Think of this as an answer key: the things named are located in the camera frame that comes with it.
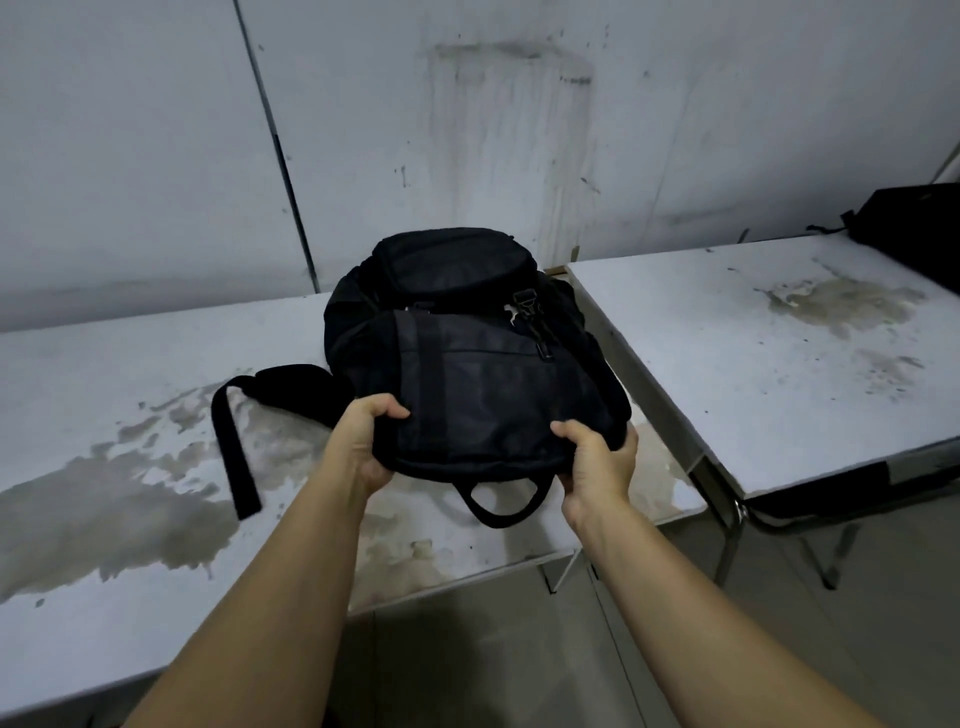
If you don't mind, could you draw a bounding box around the person's right hand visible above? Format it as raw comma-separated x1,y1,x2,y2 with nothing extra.
550,418,641,531

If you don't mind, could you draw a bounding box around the person's left hand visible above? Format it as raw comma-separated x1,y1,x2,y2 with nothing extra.
320,393,412,498

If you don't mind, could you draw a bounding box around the plain black backpack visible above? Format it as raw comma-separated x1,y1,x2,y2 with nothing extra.
209,227,634,530

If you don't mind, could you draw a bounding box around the black padded chair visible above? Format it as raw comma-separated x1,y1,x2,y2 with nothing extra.
712,461,960,592

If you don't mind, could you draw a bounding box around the black backpack with orange zippers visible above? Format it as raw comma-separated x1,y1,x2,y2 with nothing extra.
806,182,960,298

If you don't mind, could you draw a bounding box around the person's right forearm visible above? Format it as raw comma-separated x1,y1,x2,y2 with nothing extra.
575,500,886,728

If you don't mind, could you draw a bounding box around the person's left forearm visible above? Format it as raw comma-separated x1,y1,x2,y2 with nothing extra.
123,476,374,728

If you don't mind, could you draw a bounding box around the stained white table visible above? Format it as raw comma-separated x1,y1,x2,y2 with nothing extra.
566,228,960,526

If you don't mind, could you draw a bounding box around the white table with peeled patch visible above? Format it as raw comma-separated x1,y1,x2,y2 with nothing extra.
0,266,710,728

